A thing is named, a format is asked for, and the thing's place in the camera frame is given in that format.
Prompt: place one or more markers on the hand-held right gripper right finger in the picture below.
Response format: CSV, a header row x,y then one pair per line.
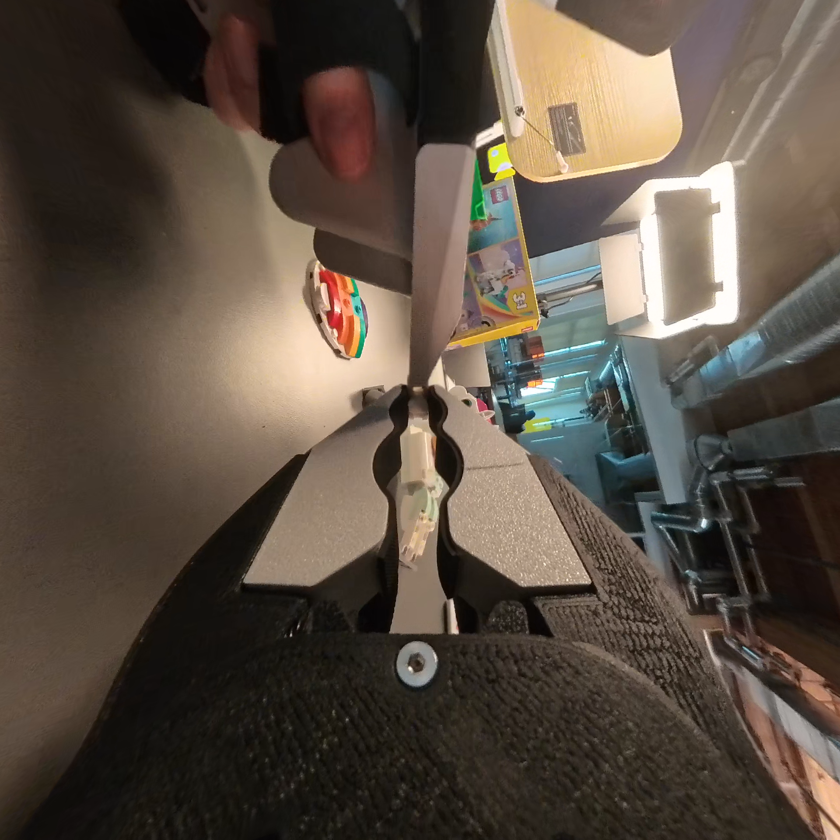
x,y
518,525

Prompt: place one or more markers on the person's left hand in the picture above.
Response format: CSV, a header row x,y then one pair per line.
x,y
341,131

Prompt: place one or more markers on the yellow lego box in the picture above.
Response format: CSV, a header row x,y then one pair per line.
x,y
499,275

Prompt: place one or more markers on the white lego leg assembly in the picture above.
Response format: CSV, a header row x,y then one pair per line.
x,y
373,396

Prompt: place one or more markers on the yellow camera sign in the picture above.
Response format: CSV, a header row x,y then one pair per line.
x,y
500,161

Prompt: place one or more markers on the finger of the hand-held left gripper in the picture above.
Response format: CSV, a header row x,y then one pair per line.
x,y
436,262
367,210

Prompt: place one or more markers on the white studio light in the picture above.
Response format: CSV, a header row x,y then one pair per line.
x,y
682,256

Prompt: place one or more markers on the black light stand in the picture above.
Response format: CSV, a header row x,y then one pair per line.
x,y
568,292

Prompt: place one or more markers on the light wooden board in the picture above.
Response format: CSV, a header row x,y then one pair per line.
x,y
590,92

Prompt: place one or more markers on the rainbow lego disc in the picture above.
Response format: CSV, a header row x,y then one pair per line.
x,y
338,308

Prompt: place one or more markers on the green plastic bin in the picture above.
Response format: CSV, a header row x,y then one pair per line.
x,y
478,190

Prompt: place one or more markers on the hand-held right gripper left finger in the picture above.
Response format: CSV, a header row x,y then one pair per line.
x,y
321,525

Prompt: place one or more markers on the white lego unicorn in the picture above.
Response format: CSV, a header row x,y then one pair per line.
x,y
417,492

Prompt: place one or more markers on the silver ventilation duct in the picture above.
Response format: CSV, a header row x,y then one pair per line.
x,y
768,341

